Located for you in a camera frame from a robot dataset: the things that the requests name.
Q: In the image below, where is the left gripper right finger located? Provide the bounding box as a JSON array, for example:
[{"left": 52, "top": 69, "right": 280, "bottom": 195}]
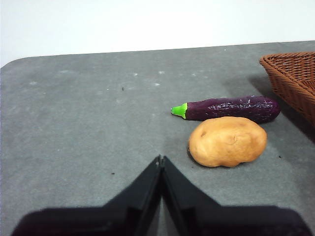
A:
[{"left": 161, "top": 155, "right": 314, "bottom": 236}]

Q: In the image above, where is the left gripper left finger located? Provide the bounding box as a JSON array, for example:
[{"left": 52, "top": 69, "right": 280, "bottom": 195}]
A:
[{"left": 9, "top": 154, "right": 163, "bottom": 236}]

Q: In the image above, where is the tan toy potato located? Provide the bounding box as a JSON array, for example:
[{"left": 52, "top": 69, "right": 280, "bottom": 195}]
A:
[{"left": 188, "top": 116, "right": 268, "bottom": 168}]

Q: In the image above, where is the purple toy eggplant green stem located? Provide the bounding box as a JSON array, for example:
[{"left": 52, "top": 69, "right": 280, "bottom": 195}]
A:
[{"left": 170, "top": 95, "right": 281, "bottom": 124}]

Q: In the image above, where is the brown woven wicker basket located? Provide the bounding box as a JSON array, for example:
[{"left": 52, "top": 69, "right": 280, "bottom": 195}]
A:
[{"left": 259, "top": 51, "right": 315, "bottom": 127}]

